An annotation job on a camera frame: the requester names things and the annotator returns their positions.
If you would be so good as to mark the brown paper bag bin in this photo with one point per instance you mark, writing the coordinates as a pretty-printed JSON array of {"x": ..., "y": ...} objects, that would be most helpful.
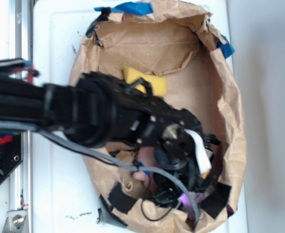
[{"x": 175, "y": 41}]

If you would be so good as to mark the aluminium frame rail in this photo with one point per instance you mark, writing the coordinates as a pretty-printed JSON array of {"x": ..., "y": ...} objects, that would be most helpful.
[{"x": 20, "y": 46}]

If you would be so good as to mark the metal corner bracket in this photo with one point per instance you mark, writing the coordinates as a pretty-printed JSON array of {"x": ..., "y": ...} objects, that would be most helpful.
[{"x": 16, "y": 222}]

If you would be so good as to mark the yellow sponge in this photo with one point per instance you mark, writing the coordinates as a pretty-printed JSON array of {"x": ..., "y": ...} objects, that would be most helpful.
[{"x": 158, "y": 84}]

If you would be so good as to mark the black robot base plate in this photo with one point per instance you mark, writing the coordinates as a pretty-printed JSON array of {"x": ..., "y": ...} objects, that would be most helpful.
[{"x": 10, "y": 154}]

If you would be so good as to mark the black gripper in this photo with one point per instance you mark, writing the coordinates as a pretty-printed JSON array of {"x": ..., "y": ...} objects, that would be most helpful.
[{"x": 180, "y": 147}]

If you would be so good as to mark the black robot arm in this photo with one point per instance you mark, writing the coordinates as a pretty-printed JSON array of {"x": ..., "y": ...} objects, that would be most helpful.
[{"x": 102, "y": 108}]

